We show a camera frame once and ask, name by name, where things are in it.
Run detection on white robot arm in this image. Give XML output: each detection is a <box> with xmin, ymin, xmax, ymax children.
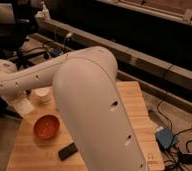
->
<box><xmin>0</xmin><ymin>46</ymin><xmax>149</xmax><ymax>171</ymax></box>

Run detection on black rectangular block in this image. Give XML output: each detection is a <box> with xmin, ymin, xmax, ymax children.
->
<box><xmin>58</xmin><ymin>143</ymin><xmax>78</xmax><ymax>161</ymax></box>

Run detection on black office chair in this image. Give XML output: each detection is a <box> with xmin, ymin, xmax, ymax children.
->
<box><xmin>2</xmin><ymin>0</ymin><xmax>52</xmax><ymax>71</ymax></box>

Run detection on blue electronic box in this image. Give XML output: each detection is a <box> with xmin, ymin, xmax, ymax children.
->
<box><xmin>155</xmin><ymin>127</ymin><xmax>178</xmax><ymax>150</ymax></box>

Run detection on red bowl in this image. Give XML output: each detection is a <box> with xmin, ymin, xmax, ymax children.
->
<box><xmin>33</xmin><ymin>115</ymin><xmax>60</xmax><ymax>140</ymax></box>

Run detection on black floor cables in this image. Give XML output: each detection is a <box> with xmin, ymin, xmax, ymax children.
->
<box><xmin>155</xmin><ymin>99</ymin><xmax>192</xmax><ymax>171</ymax></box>

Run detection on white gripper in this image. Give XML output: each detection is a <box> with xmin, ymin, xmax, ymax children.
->
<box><xmin>10</xmin><ymin>94</ymin><xmax>35</xmax><ymax>117</ymax></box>

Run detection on white ceramic cup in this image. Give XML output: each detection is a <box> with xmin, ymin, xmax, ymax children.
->
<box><xmin>35</xmin><ymin>87</ymin><xmax>50</xmax><ymax>104</ymax></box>

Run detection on wooden beam rail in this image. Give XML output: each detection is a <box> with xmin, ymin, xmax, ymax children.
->
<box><xmin>38</xmin><ymin>19</ymin><xmax>192</xmax><ymax>91</ymax></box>

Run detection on white spray bottle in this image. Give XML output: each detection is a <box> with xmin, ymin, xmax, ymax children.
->
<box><xmin>36</xmin><ymin>1</ymin><xmax>51</xmax><ymax>20</ymax></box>

